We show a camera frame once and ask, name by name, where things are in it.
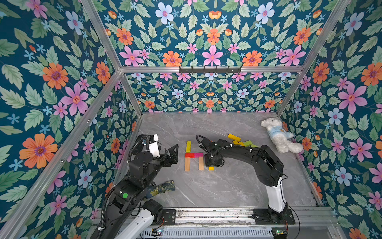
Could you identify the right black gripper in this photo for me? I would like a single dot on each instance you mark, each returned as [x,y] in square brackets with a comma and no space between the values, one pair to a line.
[213,156]

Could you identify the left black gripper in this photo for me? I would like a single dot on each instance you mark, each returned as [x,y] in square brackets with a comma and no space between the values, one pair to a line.
[173,159]

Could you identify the natural wood block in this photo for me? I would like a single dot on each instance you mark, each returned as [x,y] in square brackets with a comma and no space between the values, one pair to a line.
[187,164]
[201,163]

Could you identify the small red block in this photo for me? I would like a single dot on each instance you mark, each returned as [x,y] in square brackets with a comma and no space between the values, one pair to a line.
[189,155]

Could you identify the long yellow block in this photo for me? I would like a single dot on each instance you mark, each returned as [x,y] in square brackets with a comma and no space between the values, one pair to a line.
[188,146]

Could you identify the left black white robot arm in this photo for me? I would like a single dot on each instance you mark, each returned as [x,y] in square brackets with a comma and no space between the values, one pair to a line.
[123,214]

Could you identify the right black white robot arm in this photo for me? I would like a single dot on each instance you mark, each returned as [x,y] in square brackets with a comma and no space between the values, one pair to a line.
[268,167]

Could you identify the yellow block at pile top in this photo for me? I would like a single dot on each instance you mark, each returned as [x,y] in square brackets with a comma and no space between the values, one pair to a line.
[234,138]

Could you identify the light green block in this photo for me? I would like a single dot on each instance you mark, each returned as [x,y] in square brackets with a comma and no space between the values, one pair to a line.
[247,143]

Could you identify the floral fabric pouch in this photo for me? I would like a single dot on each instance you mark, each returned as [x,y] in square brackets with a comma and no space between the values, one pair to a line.
[156,189]

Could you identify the white teddy bear plush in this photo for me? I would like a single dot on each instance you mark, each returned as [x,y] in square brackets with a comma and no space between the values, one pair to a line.
[280,137]

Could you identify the white vented strip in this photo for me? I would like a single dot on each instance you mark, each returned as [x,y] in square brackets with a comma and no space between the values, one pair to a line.
[207,233]

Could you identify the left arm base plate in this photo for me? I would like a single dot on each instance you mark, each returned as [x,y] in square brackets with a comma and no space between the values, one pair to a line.
[168,217]

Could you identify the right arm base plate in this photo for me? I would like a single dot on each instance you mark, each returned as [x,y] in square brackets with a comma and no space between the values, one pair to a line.
[270,217]

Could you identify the metal hook rail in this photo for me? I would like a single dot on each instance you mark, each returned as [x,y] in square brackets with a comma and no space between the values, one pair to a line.
[213,69]

